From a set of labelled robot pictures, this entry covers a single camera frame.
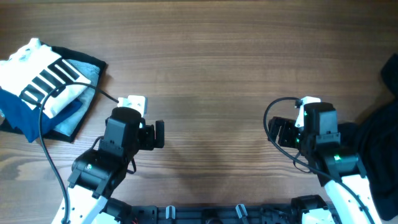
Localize white polo shirt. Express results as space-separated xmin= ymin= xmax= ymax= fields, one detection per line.
xmin=1 ymin=38 xmax=91 ymax=118

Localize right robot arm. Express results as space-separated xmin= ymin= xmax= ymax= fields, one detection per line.
xmin=263 ymin=116 xmax=381 ymax=223

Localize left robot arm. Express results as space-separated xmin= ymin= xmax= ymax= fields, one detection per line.
xmin=52 ymin=118 xmax=164 ymax=223

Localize folded light denim jeans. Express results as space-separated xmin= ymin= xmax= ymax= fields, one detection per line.
xmin=52 ymin=58 xmax=101 ymax=137

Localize black garment pile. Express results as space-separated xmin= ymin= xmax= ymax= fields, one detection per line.
xmin=338 ymin=53 xmax=397 ymax=221

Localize folded blue shirt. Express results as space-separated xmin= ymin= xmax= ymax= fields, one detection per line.
xmin=1 ymin=89 xmax=82 ymax=142

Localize folded black garment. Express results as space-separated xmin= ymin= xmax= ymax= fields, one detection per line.
xmin=0 ymin=42 xmax=108 ymax=144

